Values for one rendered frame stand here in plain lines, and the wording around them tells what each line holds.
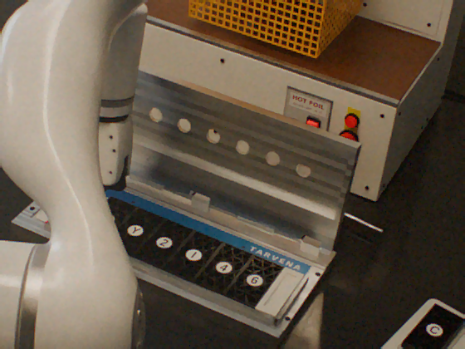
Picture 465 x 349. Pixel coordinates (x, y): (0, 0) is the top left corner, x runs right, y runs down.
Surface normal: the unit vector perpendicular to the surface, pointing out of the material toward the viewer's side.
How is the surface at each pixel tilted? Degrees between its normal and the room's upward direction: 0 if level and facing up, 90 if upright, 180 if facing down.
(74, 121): 47
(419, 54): 0
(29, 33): 37
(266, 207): 81
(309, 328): 0
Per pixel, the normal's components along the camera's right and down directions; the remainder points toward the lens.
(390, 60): 0.09, -0.78
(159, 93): -0.44, 0.39
